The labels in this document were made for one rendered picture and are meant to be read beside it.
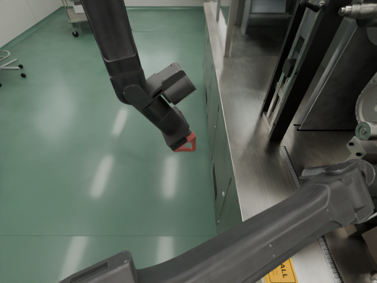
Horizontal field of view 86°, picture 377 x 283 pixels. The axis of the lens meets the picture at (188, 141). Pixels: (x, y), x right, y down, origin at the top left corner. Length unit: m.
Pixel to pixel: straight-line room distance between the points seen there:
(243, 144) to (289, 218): 0.53
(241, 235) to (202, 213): 1.34
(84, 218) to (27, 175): 0.72
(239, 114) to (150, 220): 1.04
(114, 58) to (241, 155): 0.54
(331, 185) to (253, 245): 0.16
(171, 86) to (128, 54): 0.11
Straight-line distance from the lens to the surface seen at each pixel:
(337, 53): 0.81
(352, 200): 0.40
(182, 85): 0.42
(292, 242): 0.29
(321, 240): 0.69
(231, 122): 0.86
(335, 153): 0.91
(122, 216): 1.66
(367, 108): 0.68
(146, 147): 1.98
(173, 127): 0.47
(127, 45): 0.36
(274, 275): 0.58
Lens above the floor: 1.47
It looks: 48 degrees down
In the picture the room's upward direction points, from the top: straight up
